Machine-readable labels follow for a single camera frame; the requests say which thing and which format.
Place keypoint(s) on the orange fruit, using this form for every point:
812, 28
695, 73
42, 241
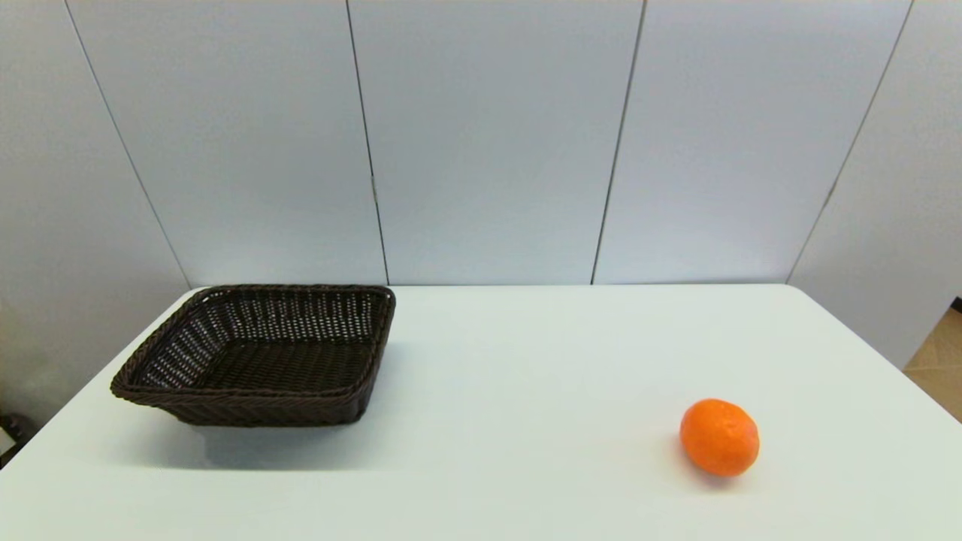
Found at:
719, 438

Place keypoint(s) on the dark brown wicker basket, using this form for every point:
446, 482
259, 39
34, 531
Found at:
255, 368

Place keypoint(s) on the dark object on floor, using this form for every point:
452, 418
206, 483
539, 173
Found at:
9, 432

